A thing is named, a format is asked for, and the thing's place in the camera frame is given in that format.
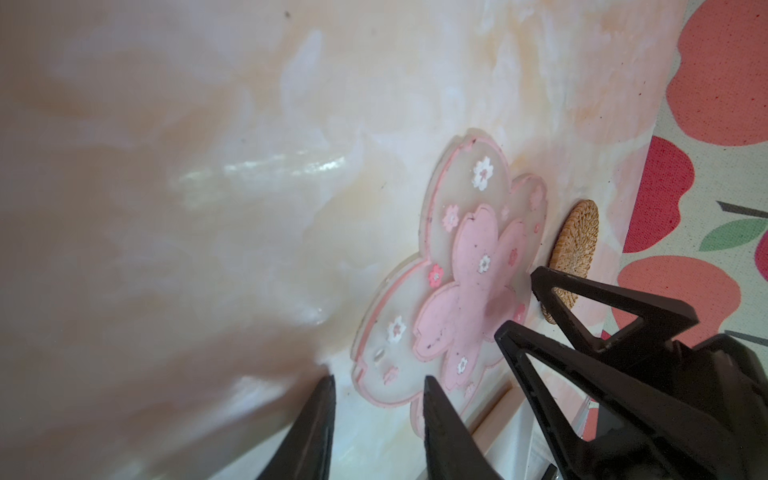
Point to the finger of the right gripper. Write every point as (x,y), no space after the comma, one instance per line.
(659,437)
(657,321)

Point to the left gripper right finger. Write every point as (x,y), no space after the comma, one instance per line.
(451,452)

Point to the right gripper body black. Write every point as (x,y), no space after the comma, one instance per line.
(721,378)

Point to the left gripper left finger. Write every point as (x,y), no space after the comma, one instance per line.
(305,452)

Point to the woven rattan round coaster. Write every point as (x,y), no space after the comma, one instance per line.
(575,246)

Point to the pink flower coaster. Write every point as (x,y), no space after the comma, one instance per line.
(436,314)

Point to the clear plastic tray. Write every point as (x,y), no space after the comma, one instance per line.
(510,439)

